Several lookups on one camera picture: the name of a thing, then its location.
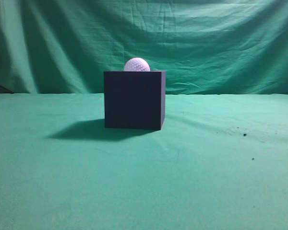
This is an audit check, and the dark navy cube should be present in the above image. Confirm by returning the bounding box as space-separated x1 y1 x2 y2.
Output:
104 71 166 130

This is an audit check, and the green table cloth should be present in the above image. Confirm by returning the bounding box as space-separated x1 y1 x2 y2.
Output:
0 94 288 230

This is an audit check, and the white dimpled golf ball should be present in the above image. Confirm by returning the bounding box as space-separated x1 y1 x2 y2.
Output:
124 57 151 71

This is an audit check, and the green backdrop cloth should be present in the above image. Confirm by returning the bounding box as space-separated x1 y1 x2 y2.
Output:
0 0 288 94

